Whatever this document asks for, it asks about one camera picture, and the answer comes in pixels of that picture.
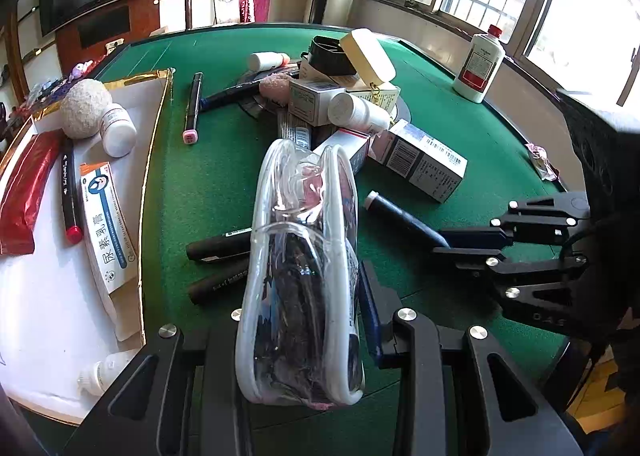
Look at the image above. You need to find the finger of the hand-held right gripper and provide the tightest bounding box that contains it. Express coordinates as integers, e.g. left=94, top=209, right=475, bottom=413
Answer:
left=439, top=191, right=594, bottom=250
left=431, top=246, right=592, bottom=307

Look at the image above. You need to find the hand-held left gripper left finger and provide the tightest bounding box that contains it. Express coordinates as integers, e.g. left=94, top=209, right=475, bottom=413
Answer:
left=60, top=308, right=251, bottom=456

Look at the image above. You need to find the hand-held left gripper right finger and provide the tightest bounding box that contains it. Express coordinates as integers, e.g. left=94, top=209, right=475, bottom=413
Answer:
left=357, top=260, right=583, bottom=456

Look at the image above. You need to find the transparent zip pouch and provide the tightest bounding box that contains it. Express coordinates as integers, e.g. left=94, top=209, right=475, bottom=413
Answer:
left=235, top=138, right=366, bottom=407

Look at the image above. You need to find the dark blue marker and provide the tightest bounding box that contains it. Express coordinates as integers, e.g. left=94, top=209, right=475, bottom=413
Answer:
left=364, top=190, right=451, bottom=249

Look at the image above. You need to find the white blue ointment box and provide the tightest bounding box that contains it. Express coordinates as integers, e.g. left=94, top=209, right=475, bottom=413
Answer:
left=79, top=161, right=138, bottom=297

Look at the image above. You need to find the gold-rimmed gift box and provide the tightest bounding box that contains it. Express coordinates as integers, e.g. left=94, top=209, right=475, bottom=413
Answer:
left=0, top=68, right=176, bottom=424

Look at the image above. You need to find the cream plastic case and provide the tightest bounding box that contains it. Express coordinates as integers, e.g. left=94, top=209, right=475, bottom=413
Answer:
left=339, top=28, right=397, bottom=101

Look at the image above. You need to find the pink plush toy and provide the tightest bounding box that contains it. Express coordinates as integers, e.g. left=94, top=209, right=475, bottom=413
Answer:
left=259, top=74, right=301, bottom=109

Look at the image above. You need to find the small clear plastic wrapper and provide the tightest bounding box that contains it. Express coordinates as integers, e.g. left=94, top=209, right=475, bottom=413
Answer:
left=524, top=142, right=558, bottom=181

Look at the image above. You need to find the blue white medicine box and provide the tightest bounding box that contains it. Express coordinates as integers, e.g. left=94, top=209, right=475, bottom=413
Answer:
left=367, top=120, right=468, bottom=203

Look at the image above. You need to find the small white dropper bottle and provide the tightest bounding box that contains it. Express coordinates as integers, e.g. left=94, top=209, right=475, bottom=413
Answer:
left=76, top=350, right=138, bottom=394

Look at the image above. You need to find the white red-striped medicine box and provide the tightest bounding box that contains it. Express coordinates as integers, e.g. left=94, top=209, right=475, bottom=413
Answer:
left=312, top=128, right=373, bottom=171

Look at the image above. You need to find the white liquor bottle red label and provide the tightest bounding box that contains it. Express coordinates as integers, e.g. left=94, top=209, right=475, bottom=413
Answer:
left=452, top=24, right=506, bottom=104

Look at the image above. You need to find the white pill bottle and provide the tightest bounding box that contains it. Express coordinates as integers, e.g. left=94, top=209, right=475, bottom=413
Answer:
left=99, top=103, right=137, bottom=158
left=327, top=92, right=391, bottom=134

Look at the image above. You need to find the white teal-print medicine box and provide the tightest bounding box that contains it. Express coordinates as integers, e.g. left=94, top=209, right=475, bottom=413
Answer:
left=287, top=80, right=346, bottom=127

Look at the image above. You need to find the black marker red cap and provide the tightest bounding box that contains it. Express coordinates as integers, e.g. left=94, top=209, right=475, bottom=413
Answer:
left=60, top=138, right=83, bottom=244

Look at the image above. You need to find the round table control panel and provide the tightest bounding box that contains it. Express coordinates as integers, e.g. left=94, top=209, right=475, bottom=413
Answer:
left=235, top=76, right=413, bottom=127

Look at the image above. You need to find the black marker pink cap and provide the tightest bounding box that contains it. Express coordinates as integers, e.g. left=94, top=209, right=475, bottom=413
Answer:
left=183, top=72, right=204, bottom=145

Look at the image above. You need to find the white bottle orange cap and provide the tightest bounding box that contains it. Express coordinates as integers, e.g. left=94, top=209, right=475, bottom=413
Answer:
left=248, top=52, right=292, bottom=71

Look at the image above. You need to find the white fuzzy ball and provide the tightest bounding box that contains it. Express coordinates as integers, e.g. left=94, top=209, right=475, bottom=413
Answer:
left=60, top=78, right=113, bottom=139

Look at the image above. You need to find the black wall panel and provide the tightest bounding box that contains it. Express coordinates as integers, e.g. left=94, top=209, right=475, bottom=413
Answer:
left=77, top=6, right=132, bottom=49

